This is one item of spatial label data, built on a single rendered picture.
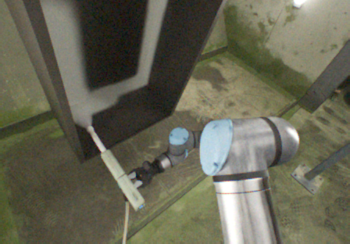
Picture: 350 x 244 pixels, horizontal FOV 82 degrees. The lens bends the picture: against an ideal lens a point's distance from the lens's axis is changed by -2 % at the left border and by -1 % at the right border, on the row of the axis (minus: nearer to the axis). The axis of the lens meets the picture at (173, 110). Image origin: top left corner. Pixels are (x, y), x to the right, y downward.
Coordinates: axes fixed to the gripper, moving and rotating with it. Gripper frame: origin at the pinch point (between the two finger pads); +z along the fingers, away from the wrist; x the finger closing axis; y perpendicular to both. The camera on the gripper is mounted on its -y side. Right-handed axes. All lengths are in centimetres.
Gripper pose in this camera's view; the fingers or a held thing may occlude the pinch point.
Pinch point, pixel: (123, 187)
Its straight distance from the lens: 99.5
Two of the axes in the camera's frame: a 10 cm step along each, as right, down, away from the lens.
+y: -1.9, 6.6, 7.3
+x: -6.3, -6.5, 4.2
